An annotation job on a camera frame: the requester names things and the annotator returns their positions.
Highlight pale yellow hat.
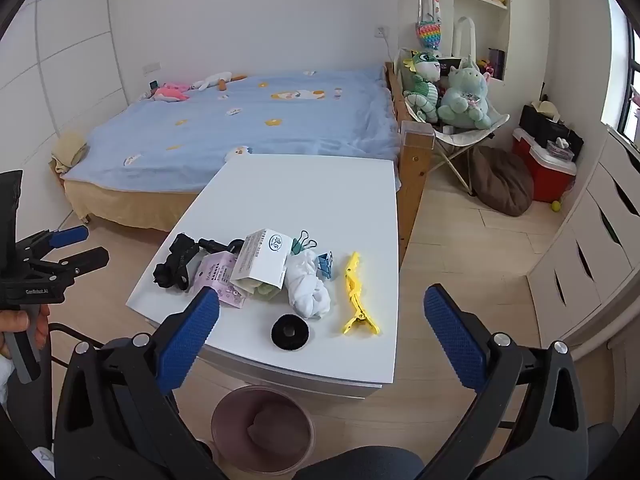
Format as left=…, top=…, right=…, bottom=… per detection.
left=531, top=100, right=558, bottom=123

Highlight white arched frame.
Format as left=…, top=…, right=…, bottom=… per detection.
left=452, top=16, right=476, bottom=58

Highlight white drawer cabinet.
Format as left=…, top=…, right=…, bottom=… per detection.
left=527, top=127, right=640, bottom=361

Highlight pink plush toy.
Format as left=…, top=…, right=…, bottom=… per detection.
left=151, top=81, right=191, bottom=102

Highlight mint dinosaur plush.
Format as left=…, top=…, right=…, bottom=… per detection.
left=438, top=57, right=493, bottom=131

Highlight red cooler box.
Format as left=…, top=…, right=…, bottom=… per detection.
left=511, top=127, right=578, bottom=203

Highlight rainbow pop bag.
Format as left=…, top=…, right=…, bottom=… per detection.
left=416, top=0, right=443, bottom=52

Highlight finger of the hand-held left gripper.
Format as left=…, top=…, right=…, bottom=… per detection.
left=22, top=246, right=110, bottom=283
left=17, top=226, right=90, bottom=257

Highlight yellow hair clip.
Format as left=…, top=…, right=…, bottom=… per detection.
left=341, top=251, right=381, bottom=336

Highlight pink tissue packet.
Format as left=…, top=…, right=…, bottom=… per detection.
left=192, top=251, right=253, bottom=309

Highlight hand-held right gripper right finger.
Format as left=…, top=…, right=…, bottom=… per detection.
left=424, top=284, right=591, bottom=480

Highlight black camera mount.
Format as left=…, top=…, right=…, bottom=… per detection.
left=152, top=232, right=246, bottom=293

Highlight green dragon plush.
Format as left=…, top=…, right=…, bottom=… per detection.
left=402, top=49, right=443, bottom=123

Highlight person's left hand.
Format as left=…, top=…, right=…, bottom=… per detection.
left=0, top=306, right=52, bottom=361

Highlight window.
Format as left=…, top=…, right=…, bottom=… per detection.
left=607, top=0, right=640, bottom=146

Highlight white goose plush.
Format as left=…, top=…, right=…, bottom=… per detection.
left=190, top=71, right=248, bottom=93

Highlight pale green yellow packet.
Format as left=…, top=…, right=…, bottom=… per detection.
left=235, top=277, right=283, bottom=301

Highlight black chair armrest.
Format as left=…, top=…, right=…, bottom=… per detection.
left=37, top=321, right=108, bottom=448

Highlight white cardboard box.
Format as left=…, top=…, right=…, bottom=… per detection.
left=230, top=228, right=293, bottom=291

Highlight bed with blue blanket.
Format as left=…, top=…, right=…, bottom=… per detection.
left=62, top=65, right=403, bottom=196

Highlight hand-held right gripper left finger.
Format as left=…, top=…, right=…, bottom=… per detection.
left=54, top=287, right=226, bottom=480

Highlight person's right leg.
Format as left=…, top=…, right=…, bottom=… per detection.
left=295, top=445, right=426, bottom=480

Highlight pink translucent bin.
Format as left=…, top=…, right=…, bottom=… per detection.
left=210, top=385, right=317, bottom=476

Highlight black bag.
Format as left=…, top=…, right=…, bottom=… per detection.
left=519, top=104, right=585, bottom=163

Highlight white folding chair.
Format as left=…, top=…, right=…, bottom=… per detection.
left=395, top=47, right=511, bottom=196

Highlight white wardrobe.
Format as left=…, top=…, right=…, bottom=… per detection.
left=0, top=0, right=126, bottom=171

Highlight brown cushion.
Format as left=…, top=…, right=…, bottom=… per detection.
left=471, top=146, right=535, bottom=217

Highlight wooden bed frame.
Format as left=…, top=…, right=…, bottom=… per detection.
left=385, top=62, right=433, bottom=268

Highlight green binder clip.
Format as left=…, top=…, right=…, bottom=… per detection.
left=290, top=230, right=318, bottom=256

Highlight white patterned shirt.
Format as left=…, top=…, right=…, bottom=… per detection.
left=0, top=357, right=13, bottom=406

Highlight clear corner guard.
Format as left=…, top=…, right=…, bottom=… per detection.
left=400, top=121, right=435, bottom=150

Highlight white sock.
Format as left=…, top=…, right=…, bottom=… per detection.
left=286, top=250, right=332, bottom=320

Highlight folded yellow towel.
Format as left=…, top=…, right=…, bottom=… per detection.
left=50, top=132, right=90, bottom=176

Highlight dark book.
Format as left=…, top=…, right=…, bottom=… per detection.
left=487, top=47, right=506, bottom=80

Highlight tan bed skirt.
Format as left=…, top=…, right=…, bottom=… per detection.
left=62, top=177, right=206, bottom=233

